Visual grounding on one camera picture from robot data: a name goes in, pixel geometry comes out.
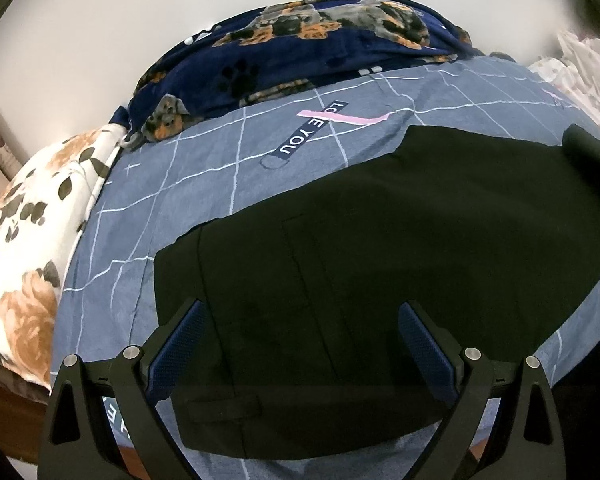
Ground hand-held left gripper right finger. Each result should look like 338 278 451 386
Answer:
397 301 566 480

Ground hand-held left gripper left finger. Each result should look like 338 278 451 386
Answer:
37 299 206 480

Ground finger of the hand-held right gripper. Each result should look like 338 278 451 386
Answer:
562 122 600 177

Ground black pants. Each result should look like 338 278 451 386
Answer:
152 124 600 461

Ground crumpled white cloth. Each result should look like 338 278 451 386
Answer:
527 30 600 148

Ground blue grid bedsheet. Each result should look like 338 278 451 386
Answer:
55 52 600 480

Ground white floral pillow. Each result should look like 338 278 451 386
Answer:
0 122 131 391

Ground navy dog-print blanket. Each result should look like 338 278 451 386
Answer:
109 0 488 148

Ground brown wooden bed frame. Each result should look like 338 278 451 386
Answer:
0 360 51 466

